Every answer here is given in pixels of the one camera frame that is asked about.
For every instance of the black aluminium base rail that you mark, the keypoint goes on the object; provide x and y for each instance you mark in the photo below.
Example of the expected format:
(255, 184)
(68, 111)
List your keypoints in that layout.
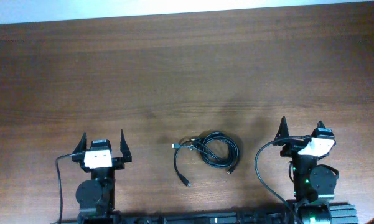
(331, 214)

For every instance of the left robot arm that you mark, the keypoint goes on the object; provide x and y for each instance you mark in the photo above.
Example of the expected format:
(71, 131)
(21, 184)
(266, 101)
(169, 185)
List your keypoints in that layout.
(96, 196)

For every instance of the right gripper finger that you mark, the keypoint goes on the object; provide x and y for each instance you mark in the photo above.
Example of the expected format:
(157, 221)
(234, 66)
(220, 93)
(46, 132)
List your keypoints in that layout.
(320, 125)
(283, 132)

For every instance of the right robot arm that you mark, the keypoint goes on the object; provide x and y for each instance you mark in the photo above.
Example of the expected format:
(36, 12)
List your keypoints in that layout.
(313, 183)

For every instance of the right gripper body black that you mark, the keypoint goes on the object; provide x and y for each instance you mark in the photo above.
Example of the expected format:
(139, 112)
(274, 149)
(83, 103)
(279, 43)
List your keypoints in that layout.
(292, 149)

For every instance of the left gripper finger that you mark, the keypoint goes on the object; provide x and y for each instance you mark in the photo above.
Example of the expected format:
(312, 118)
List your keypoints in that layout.
(81, 146)
(126, 154)

